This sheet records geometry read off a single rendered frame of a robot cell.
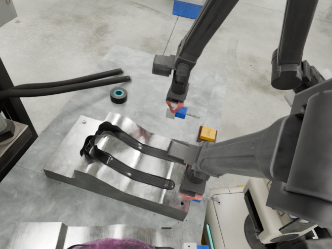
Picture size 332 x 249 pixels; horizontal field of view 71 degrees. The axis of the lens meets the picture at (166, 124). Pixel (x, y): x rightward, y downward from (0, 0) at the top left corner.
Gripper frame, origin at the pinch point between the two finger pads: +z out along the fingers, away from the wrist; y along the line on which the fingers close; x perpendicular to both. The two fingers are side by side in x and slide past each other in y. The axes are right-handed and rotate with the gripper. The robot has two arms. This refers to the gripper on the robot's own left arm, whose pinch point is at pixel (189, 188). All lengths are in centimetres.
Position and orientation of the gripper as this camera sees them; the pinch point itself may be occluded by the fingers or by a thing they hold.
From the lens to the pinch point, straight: 78.0
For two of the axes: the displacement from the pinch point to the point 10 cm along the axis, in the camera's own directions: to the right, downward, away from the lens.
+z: -1.4, 6.3, 7.6
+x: 9.5, 2.9, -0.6
